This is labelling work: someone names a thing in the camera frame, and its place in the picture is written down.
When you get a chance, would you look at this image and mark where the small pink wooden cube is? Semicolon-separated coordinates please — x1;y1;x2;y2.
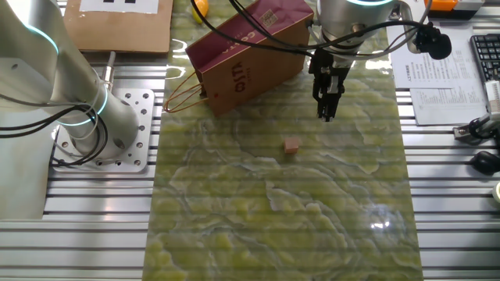
284;137;301;155

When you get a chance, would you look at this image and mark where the black base cable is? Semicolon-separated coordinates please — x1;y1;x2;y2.
0;103;109;168

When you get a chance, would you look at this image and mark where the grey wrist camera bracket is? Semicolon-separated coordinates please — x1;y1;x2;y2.
396;0;425;54

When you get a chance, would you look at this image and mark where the green marble pattern mat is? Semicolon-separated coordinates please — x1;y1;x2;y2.
141;0;425;281

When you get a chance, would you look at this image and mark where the printed white paper sheet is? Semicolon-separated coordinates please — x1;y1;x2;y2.
386;23;477;91
409;37;490;126

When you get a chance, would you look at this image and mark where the maroon brown paper bag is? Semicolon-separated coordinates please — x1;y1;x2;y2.
162;0;315;118

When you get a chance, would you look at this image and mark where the black rounded plastic object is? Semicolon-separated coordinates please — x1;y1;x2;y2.
468;150;500;176

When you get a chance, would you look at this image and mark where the yellow toy mango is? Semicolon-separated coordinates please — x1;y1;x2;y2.
191;0;210;24

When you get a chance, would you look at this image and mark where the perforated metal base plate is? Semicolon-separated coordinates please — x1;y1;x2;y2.
50;87;156;173

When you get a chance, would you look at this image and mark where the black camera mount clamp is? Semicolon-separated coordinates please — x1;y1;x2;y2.
452;112;500;142

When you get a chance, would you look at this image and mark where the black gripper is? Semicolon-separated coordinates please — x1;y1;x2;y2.
308;46;353;123

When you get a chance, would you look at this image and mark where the orange and grey device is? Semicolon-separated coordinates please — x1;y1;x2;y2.
423;0;486;20

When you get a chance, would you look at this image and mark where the checkerboard calibration sheet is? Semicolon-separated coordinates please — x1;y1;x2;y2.
79;0;160;15

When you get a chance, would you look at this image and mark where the brown cardboard board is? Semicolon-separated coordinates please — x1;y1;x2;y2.
62;0;175;55

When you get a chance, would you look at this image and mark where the metal connector rod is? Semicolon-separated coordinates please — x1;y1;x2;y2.
102;50;117;93

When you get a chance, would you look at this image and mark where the black keyboard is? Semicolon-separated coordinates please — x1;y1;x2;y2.
470;34;500;84

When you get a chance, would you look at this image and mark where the silver depth camera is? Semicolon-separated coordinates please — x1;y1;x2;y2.
484;80;500;115

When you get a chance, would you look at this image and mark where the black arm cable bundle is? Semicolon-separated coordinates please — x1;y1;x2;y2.
190;0;434;59

